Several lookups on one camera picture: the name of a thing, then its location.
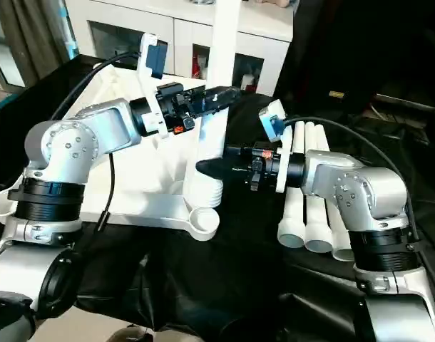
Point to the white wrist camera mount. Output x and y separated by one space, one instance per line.
155 60
272 123

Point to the black plastic mat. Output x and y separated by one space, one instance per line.
239 278

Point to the white plastic table top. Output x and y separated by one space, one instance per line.
167 160

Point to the white plastic table leg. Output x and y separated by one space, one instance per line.
317 228
340 242
292 221
222 53

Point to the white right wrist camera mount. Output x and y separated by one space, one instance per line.
272 123

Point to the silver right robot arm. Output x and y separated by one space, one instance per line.
363 192

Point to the grey-brown curtain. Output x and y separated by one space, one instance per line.
32 35

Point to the black box with yellow label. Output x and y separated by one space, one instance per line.
321 53

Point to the dark metal rail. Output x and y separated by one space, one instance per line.
410 102

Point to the white glass-door cabinet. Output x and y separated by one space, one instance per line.
132 18

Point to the light blue patterned strip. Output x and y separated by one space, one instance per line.
69 35

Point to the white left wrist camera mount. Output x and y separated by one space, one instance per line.
155 60

